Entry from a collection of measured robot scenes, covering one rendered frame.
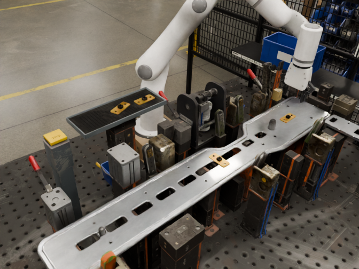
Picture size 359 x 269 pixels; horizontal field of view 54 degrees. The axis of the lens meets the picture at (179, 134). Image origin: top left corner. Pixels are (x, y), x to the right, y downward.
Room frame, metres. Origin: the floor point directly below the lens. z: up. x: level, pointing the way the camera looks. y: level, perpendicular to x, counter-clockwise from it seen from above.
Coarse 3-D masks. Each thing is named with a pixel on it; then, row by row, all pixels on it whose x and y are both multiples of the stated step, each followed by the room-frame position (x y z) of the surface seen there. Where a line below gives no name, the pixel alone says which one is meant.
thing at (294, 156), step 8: (288, 152) 1.12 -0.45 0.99; (288, 160) 1.09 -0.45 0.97; (296, 160) 1.07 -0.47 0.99; (288, 168) 1.08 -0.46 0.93; (296, 168) 1.06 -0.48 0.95; (288, 176) 1.07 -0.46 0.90; (296, 176) 1.07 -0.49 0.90; (280, 184) 1.10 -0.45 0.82; (288, 184) 1.07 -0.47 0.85; (280, 192) 1.09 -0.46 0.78; (288, 192) 1.08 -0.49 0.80; (280, 200) 1.08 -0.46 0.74; (288, 200) 1.09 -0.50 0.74; (280, 208) 1.07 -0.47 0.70; (288, 208) 1.06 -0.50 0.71
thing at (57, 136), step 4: (52, 132) 0.96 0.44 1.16; (56, 132) 0.96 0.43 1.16; (60, 132) 0.97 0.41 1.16; (44, 136) 0.94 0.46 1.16; (48, 136) 0.94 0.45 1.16; (52, 136) 0.94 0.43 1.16; (56, 136) 0.94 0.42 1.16; (60, 136) 0.94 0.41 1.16; (64, 136) 0.95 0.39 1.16; (48, 140) 0.92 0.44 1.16; (52, 140) 0.92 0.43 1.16; (56, 140) 0.92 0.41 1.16; (60, 140) 0.93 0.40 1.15; (52, 144) 0.91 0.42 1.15
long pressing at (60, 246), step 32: (256, 128) 1.26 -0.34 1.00; (288, 128) 1.27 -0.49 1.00; (192, 160) 1.03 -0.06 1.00; (128, 192) 0.85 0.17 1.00; (160, 192) 0.86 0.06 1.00; (192, 192) 0.86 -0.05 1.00; (96, 224) 0.71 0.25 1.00; (128, 224) 0.71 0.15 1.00; (160, 224) 0.72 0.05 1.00; (64, 256) 0.59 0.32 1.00; (96, 256) 0.59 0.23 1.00
